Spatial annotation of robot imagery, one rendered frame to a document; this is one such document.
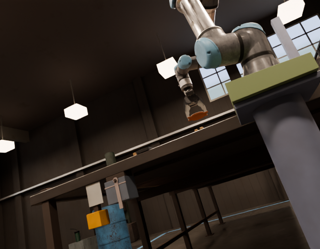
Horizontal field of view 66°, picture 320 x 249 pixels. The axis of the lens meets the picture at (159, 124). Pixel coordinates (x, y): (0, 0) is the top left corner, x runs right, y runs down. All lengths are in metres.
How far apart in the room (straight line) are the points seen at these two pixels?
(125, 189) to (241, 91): 0.79
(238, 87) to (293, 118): 0.20
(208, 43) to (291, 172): 0.51
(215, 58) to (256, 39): 0.16
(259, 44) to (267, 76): 0.19
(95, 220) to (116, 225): 3.32
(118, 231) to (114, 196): 3.42
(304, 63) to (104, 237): 4.36
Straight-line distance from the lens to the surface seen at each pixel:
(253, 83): 0.83
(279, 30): 3.54
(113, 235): 4.75
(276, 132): 0.88
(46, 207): 1.74
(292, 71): 0.84
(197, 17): 1.09
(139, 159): 1.30
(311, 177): 0.86
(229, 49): 0.95
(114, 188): 1.36
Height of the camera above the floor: 0.63
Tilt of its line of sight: 18 degrees up
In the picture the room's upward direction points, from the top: 17 degrees counter-clockwise
